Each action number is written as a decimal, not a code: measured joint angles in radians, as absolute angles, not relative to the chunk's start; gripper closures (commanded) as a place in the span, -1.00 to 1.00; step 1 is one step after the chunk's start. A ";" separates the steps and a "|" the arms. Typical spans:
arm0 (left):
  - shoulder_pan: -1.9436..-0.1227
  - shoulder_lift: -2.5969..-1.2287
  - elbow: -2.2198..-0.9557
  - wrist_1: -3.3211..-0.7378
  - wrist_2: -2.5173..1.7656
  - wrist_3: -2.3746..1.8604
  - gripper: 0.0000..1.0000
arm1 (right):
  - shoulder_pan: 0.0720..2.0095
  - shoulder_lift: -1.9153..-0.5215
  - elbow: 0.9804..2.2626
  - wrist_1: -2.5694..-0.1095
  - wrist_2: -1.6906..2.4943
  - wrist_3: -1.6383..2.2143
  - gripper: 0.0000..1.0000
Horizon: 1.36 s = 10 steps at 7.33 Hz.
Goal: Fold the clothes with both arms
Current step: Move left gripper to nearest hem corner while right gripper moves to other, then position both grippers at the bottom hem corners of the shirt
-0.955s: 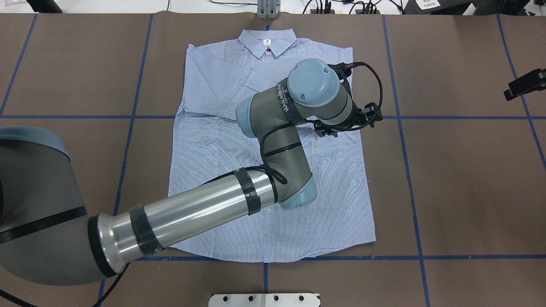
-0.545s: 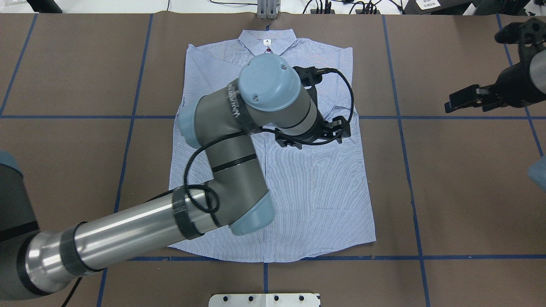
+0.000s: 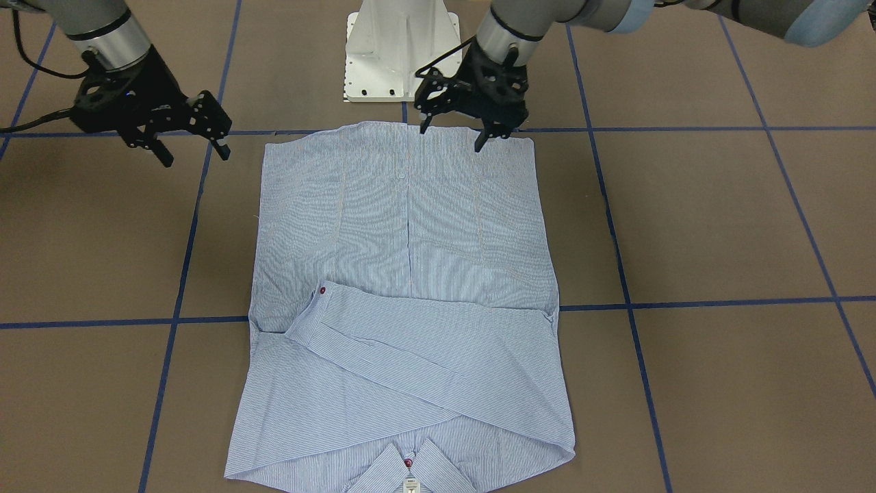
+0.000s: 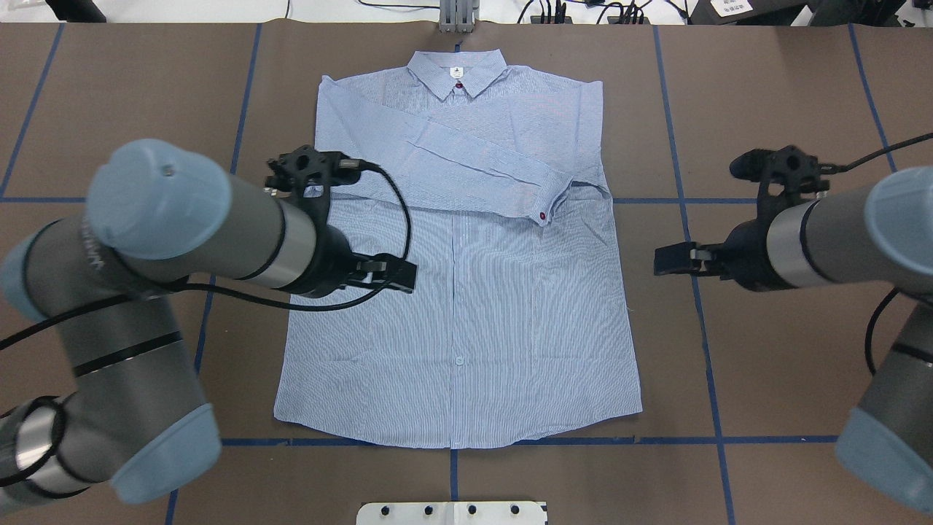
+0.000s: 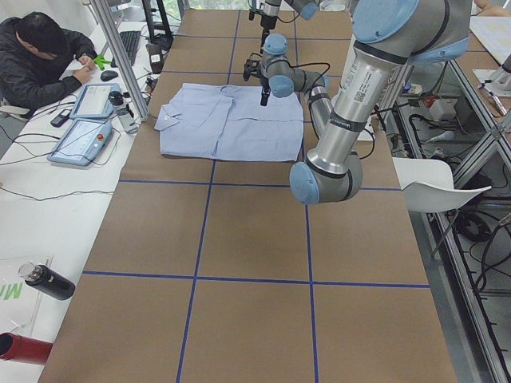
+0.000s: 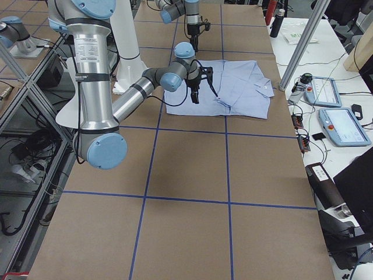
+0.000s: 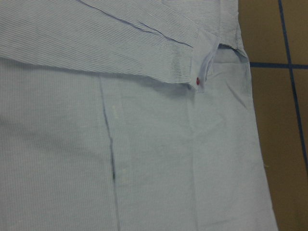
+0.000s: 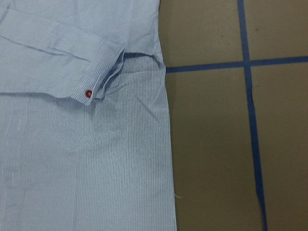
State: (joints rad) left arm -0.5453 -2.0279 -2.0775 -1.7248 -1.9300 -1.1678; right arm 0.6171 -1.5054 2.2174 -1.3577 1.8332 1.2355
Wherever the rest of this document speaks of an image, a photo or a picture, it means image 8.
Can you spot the light blue striped shirt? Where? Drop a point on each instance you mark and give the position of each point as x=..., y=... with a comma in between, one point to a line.
x=84, y=118

